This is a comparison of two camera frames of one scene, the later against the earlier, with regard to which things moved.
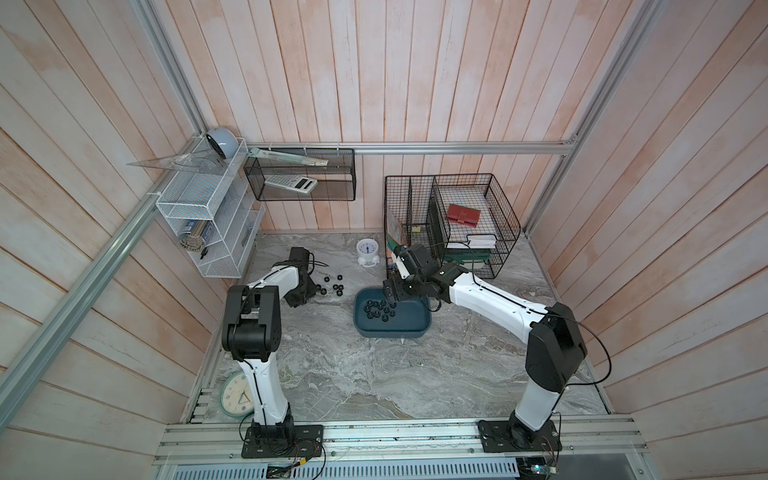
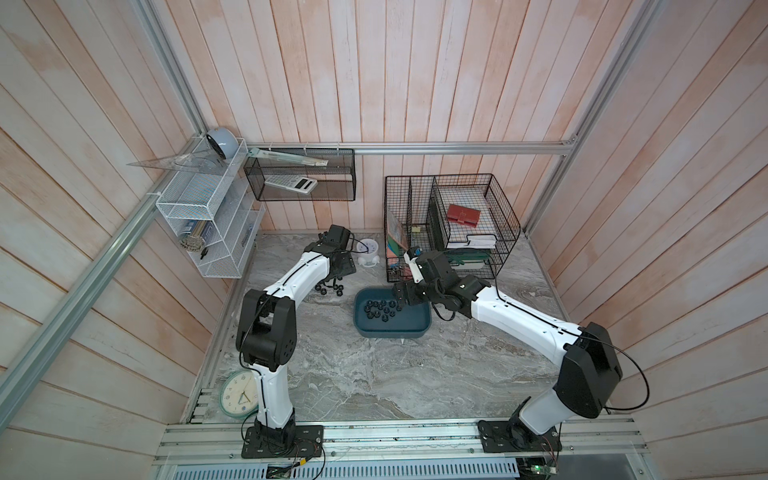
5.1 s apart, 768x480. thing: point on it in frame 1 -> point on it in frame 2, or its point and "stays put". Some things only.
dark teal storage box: x=374 y=317 stays put
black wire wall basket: x=278 y=180 stays put
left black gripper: x=292 y=301 -> x=348 y=264
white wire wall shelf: x=214 y=208 stays put
